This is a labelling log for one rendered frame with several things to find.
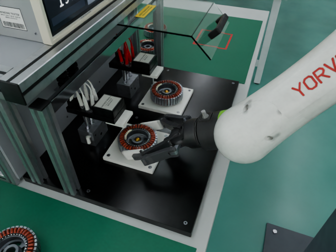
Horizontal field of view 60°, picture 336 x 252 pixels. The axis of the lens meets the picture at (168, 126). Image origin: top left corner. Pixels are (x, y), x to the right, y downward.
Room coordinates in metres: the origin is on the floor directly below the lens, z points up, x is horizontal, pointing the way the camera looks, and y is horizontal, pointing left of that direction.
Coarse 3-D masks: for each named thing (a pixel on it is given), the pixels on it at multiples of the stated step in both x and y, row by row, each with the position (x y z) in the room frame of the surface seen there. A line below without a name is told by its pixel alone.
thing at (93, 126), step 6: (96, 120) 0.64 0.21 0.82; (84, 126) 0.61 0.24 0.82; (90, 126) 0.61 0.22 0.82; (96, 126) 0.61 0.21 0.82; (102, 126) 0.63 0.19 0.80; (78, 132) 0.60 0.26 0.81; (84, 132) 0.59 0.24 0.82; (90, 132) 0.58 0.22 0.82; (96, 132) 0.60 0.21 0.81; (102, 132) 0.62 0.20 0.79; (84, 138) 0.59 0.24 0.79; (90, 138) 0.59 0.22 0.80; (96, 138) 0.59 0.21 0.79; (90, 144) 0.59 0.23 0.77; (96, 144) 0.59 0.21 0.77
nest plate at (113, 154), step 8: (160, 136) 0.61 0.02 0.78; (112, 144) 0.58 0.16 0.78; (112, 152) 0.55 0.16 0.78; (120, 152) 0.55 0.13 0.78; (112, 160) 0.52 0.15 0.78; (120, 160) 0.52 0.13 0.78; (128, 160) 0.52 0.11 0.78; (136, 160) 0.52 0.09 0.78; (136, 168) 0.50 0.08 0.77; (144, 168) 0.49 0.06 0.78; (152, 168) 0.49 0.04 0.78
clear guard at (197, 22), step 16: (144, 0) 0.92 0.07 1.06; (160, 0) 0.92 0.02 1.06; (176, 0) 0.92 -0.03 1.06; (192, 0) 0.92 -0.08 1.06; (128, 16) 0.80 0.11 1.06; (160, 16) 0.80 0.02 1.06; (176, 16) 0.80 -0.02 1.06; (192, 16) 0.80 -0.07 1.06; (208, 16) 0.82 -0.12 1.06; (176, 32) 0.70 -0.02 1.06; (192, 32) 0.70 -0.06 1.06; (208, 32) 0.76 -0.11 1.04; (208, 48) 0.70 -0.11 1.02
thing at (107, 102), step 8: (80, 96) 0.66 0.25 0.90; (104, 96) 0.63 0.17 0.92; (112, 96) 0.63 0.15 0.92; (88, 104) 0.62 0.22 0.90; (96, 104) 0.59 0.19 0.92; (104, 104) 0.59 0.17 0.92; (112, 104) 0.59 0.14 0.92; (120, 104) 0.60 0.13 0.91; (72, 112) 0.60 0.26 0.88; (80, 112) 0.59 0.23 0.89; (88, 112) 0.59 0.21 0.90; (96, 112) 0.58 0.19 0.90; (104, 112) 0.57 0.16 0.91; (112, 112) 0.56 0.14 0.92; (120, 112) 0.59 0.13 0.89; (128, 112) 0.61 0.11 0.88; (104, 120) 0.57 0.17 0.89; (112, 120) 0.56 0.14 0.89; (120, 120) 0.57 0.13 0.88
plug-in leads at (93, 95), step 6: (84, 84) 0.64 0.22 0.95; (90, 84) 0.63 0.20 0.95; (84, 90) 0.64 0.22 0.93; (90, 90) 0.62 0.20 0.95; (72, 96) 0.61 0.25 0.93; (78, 96) 0.61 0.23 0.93; (84, 96) 0.59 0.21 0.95; (90, 96) 0.61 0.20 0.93; (96, 96) 0.63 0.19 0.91; (72, 102) 0.61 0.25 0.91; (78, 102) 0.61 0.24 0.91; (84, 102) 0.59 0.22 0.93; (90, 102) 0.61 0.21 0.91
